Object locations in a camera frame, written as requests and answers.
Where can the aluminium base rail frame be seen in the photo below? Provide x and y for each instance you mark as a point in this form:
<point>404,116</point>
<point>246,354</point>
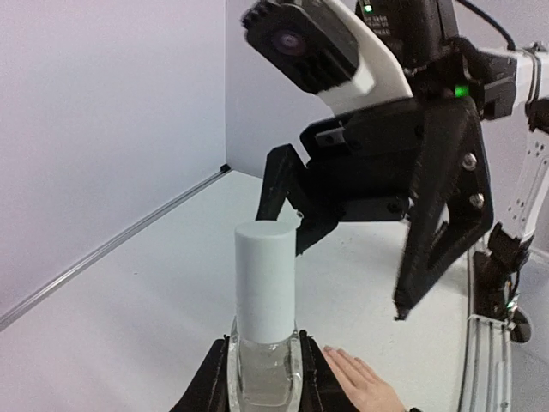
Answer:
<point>487,368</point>

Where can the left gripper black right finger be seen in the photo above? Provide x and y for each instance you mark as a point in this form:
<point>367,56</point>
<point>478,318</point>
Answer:
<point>321,391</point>

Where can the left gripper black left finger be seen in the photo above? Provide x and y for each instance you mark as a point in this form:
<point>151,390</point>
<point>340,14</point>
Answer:
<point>207,391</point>

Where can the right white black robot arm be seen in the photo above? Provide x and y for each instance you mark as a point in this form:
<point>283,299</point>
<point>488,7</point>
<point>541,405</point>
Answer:
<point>509,88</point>

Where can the clear nail polish bottle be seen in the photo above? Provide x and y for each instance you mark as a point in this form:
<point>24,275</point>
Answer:
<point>264,377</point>

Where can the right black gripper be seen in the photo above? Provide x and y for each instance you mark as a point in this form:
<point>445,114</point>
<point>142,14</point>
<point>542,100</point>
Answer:
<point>426,151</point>

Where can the white nail polish cap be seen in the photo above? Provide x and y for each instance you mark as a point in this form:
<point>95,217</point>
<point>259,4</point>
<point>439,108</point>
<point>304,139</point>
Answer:
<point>265,280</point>

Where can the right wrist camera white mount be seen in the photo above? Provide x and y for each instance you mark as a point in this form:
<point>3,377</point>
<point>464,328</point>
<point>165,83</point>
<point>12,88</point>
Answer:
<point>327,51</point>

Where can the person's bare hand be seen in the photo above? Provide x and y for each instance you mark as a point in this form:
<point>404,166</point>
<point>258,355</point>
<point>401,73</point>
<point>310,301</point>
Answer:
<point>363,387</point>

